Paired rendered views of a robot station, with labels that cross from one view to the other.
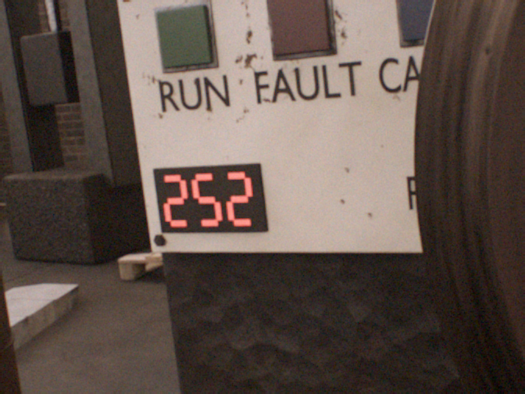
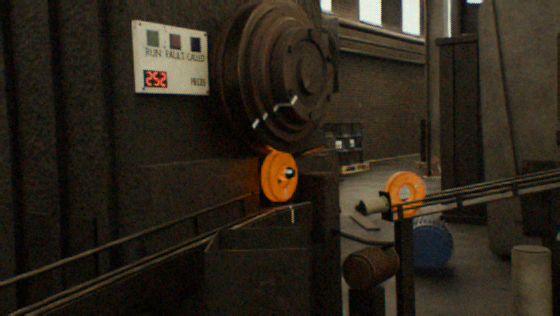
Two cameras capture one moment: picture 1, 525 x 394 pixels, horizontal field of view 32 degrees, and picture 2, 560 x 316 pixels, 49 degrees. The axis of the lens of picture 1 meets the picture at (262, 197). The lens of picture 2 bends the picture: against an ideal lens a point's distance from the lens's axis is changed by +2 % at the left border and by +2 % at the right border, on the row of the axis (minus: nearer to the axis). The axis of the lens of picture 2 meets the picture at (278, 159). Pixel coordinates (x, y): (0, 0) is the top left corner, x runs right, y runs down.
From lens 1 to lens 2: 1.60 m
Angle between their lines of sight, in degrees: 83
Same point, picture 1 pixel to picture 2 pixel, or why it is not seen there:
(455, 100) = (242, 56)
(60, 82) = not seen: outside the picture
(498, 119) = (252, 59)
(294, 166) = (172, 73)
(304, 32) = (177, 44)
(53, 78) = not seen: outside the picture
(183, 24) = (154, 35)
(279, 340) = (159, 118)
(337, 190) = (179, 79)
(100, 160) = not seen: outside the picture
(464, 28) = (243, 46)
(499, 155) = (252, 64)
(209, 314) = (144, 111)
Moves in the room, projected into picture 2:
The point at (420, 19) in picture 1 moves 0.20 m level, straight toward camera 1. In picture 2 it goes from (195, 46) to (262, 41)
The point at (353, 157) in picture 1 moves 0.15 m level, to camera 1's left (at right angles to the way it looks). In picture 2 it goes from (182, 72) to (166, 67)
